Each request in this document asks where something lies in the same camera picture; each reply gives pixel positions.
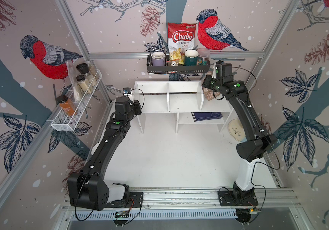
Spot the white wooden bookshelf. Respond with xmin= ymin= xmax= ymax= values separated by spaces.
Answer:
xmin=132 ymin=81 xmax=233 ymax=133

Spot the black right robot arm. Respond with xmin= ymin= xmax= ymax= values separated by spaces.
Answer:
xmin=202 ymin=61 xmax=277 ymax=203

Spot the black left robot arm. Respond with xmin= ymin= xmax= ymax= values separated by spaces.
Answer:
xmin=67 ymin=96 xmax=142 ymax=211

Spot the pink lidded jar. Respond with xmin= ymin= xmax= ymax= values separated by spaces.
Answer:
xmin=197 ymin=48 xmax=210 ymax=65

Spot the green mug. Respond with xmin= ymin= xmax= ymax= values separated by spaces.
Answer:
xmin=184 ymin=49 xmax=203 ymax=66

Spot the dark blue book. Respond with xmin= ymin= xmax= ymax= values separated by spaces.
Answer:
xmin=191 ymin=112 xmax=223 ymax=122

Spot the black lid spice jar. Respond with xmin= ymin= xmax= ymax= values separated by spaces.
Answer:
xmin=76 ymin=75 xmax=93 ymax=94
xmin=76 ymin=63 xmax=97 ymax=86

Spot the white bowl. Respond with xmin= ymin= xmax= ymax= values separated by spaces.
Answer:
xmin=91 ymin=142 xmax=101 ymax=156

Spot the cream and blue plate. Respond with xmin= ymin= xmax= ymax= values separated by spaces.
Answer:
xmin=228 ymin=119 xmax=246 ymax=142

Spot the orange spice jar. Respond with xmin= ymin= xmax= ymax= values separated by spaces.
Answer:
xmin=56 ymin=95 xmax=76 ymax=116

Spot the red Chuba chips bag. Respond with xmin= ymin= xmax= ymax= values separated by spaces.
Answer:
xmin=167 ymin=23 xmax=197 ymax=53

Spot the lilac mug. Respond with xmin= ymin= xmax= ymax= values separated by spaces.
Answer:
xmin=151 ymin=51 xmax=166 ymax=67

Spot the clear plastic bag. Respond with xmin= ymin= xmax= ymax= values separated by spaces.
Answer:
xmin=66 ymin=60 xmax=84 ymax=102

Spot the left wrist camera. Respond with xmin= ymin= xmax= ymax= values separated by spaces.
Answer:
xmin=123 ymin=87 xmax=132 ymax=97

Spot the black wall basket shelf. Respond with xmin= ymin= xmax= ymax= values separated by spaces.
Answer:
xmin=146 ymin=55 xmax=210 ymax=74

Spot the white wire wall rack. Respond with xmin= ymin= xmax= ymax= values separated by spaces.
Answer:
xmin=51 ymin=70 xmax=102 ymax=131

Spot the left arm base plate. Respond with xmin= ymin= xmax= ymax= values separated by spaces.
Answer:
xmin=104 ymin=192 xmax=144 ymax=208

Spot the aluminium mounting rail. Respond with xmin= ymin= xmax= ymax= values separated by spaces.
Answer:
xmin=61 ymin=187 xmax=300 ymax=210

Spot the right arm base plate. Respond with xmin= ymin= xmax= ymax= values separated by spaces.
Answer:
xmin=217 ymin=189 xmax=259 ymax=207

